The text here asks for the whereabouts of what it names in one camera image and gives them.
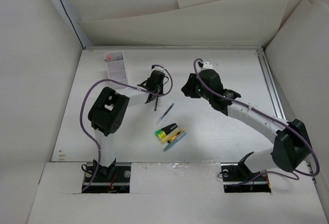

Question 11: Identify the black thin pen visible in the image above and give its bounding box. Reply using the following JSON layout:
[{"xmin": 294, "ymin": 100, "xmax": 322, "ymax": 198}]
[{"xmin": 154, "ymin": 96, "xmax": 159, "ymax": 111}]

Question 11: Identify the blue clear gel pen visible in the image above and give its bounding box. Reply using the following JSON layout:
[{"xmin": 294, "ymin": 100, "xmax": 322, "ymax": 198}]
[{"xmin": 156, "ymin": 103, "xmax": 175, "ymax": 124}]

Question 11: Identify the black marker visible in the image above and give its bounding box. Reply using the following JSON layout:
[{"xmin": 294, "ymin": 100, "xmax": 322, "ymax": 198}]
[{"xmin": 162, "ymin": 123, "xmax": 178, "ymax": 134}]

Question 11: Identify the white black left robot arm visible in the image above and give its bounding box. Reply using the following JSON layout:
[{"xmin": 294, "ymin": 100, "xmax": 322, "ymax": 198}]
[{"xmin": 79, "ymin": 65, "xmax": 171, "ymax": 181}]

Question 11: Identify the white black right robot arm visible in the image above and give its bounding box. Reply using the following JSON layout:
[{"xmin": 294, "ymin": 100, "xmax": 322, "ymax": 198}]
[{"xmin": 181, "ymin": 69, "xmax": 314, "ymax": 180}]

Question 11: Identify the white divided organizer container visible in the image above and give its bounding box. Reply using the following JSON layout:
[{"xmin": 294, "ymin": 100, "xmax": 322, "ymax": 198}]
[{"xmin": 105, "ymin": 51, "xmax": 128, "ymax": 84}]

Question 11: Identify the blue grey pen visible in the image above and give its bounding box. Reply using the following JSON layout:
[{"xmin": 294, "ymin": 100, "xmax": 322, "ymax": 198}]
[{"xmin": 163, "ymin": 132, "xmax": 187, "ymax": 152}]

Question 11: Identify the yellow highlighter marker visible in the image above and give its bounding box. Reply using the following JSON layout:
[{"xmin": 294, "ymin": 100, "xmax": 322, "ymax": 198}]
[{"xmin": 158, "ymin": 127, "xmax": 180, "ymax": 144}]

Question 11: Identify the yellow black pen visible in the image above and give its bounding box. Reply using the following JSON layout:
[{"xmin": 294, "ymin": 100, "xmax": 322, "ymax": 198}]
[{"xmin": 167, "ymin": 129, "xmax": 185, "ymax": 144}]

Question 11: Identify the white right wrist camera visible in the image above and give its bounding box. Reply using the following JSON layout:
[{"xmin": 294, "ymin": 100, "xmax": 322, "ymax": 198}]
[{"xmin": 198, "ymin": 61, "xmax": 214, "ymax": 71}]

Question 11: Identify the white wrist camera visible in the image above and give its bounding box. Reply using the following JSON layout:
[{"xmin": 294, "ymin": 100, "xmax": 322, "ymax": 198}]
[
  {"xmin": 198, "ymin": 61, "xmax": 214, "ymax": 71},
  {"xmin": 151, "ymin": 64, "xmax": 165, "ymax": 72}
]

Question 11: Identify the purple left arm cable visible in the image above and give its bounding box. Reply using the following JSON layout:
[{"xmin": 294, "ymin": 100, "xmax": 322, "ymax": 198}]
[{"xmin": 79, "ymin": 64, "xmax": 173, "ymax": 192}]

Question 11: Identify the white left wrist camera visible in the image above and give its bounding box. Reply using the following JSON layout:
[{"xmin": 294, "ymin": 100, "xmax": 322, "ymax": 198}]
[{"xmin": 151, "ymin": 64, "xmax": 165, "ymax": 72}]

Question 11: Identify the aluminium rail right side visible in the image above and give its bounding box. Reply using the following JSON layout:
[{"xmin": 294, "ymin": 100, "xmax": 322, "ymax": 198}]
[{"xmin": 256, "ymin": 47, "xmax": 286, "ymax": 120}]

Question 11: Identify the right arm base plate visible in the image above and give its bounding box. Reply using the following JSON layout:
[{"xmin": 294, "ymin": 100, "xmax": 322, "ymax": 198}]
[{"xmin": 218, "ymin": 162, "xmax": 271, "ymax": 193}]

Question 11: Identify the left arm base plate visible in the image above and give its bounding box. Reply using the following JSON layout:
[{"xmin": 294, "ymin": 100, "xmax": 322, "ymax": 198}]
[{"xmin": 81, "ymin": 163, "xmax": 131, "ymax": 194}]

